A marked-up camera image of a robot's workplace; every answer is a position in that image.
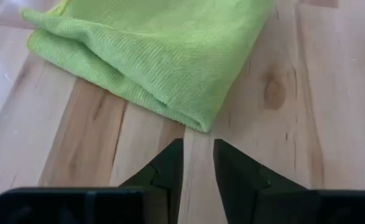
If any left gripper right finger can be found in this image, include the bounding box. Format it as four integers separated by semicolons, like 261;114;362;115
213;139;365;224

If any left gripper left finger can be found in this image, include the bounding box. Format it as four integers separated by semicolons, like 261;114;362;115
0;138;185;224

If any green microfiber towel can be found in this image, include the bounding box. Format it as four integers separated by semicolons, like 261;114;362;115
20;0;275;134

